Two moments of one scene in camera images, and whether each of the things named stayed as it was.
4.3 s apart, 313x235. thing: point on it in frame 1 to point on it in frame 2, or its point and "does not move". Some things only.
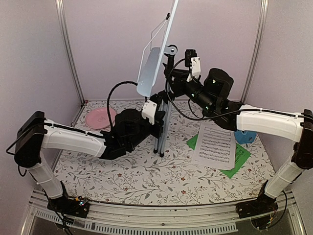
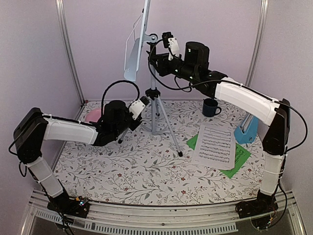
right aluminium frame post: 257,49 does not move
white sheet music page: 215,146 does not move
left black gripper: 159,115 to 139,118
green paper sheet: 241,156 does not move
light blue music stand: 153,76 to 131,73
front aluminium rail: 127,218 does not move
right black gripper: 180,76 to 162,67
